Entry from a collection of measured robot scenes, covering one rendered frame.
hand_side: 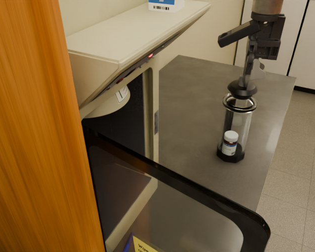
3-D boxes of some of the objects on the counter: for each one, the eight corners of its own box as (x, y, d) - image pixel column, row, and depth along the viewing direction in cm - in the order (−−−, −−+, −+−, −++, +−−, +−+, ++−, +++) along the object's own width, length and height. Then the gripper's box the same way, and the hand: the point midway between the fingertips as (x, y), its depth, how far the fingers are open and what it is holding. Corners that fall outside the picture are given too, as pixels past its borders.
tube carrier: (215, 140, 111) (223, 90, 98) (245, 144, 109) (256, 94, 97) (214, 159, 102) (222, 107, 90) (246, 163, 101) (258, 111, 88)
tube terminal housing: (23, 232, 80) (-149, -152, 35) (96, 161, 103) (49, -124, 58) (97, 275, 70) (-9, -177, 26) (158, 186, 94) (160, -132, 49)
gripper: (288, 19, 72) (269, 95, 84) (282, 9, 81) (266, 79, 93) (252, 17, 74) (238, 92, 86) (250, 7, 82) (238, 76, 95)
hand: (244, 80), depth 89 cm, fingers closed on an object, 3 cm apart
